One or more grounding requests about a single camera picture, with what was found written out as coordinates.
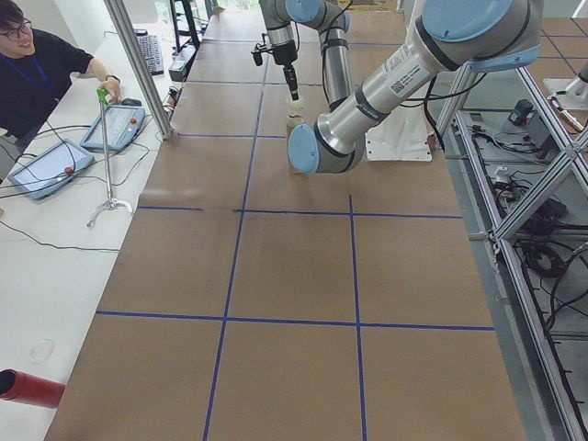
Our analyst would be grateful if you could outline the metal bar frame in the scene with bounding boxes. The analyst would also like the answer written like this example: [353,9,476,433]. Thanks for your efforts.
[431,59,588,441]

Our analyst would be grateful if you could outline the grey metal box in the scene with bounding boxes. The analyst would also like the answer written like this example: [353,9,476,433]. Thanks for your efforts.
[523,112,564,160]

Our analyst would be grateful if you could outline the black power brick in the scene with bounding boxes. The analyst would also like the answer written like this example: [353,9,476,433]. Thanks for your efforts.
[527,198,571,221]

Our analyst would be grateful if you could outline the silver aluminium post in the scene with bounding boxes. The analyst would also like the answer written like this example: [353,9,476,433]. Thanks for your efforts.
[103,0,175,141]

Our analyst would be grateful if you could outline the white side desk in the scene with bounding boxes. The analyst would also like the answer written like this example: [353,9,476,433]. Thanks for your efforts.
[0,31,185,441]

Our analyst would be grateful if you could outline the black metal rack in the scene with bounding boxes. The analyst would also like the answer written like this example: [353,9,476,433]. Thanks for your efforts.
[169,0,206,51]

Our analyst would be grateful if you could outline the man in black shirt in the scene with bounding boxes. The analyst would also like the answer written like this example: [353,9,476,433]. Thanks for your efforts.
[0,0,100,143]

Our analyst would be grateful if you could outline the clear plastic cap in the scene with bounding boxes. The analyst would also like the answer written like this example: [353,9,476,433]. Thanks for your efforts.
[29,338,59,364]

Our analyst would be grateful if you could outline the red cylindrical tube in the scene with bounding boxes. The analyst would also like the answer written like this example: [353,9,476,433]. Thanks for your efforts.
[0,368,67,410]

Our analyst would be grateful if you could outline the metal reacher grabber green handle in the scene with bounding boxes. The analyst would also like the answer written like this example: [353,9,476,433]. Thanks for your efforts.
[85,86,135,230]

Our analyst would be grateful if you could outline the black box device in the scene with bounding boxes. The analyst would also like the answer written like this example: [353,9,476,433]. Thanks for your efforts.
[167,45,198,84]

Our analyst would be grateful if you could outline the teal and black device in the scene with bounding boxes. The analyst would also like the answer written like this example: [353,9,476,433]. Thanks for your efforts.
[507,99,537,126]

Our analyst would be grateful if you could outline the brown cardboard tube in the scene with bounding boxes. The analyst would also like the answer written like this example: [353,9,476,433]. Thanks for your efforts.
[285,114,308,175]

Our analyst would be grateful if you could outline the black keyboard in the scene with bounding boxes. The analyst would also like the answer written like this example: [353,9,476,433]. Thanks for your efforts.
[135,32,165,77]

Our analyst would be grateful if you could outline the white badminton shuttlecock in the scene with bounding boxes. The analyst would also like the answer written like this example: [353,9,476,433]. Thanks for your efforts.
[286,96,307,125]

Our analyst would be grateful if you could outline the black cable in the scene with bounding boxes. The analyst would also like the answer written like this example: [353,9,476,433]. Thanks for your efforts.
[514,238,588,281]

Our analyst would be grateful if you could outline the blue-grey teach pendant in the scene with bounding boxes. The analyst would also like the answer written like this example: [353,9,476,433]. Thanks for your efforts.
[6,139,96,202]
[80,103,147,153]

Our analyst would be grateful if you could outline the person's left forearm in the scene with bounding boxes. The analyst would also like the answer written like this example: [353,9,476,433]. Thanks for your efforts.
[85,59,121,86]

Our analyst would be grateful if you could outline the person's left hand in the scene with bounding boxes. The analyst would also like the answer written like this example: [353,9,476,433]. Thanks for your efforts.
[103,80,124,105]

